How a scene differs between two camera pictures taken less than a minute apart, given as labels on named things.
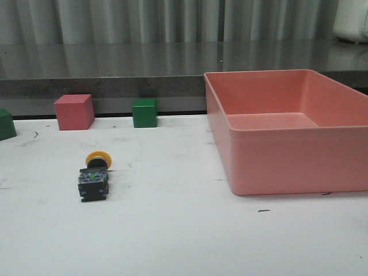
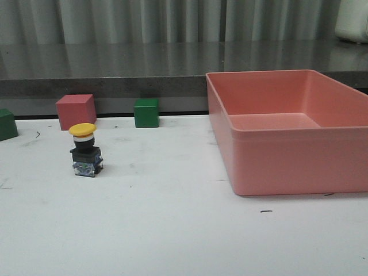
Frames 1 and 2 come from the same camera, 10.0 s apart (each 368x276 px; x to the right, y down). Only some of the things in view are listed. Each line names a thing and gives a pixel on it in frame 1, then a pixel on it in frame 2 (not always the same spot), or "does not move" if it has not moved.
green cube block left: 7,128 does not move
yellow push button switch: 93,183 → 87,158
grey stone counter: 173,74 does not move
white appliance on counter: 351,21 does not move
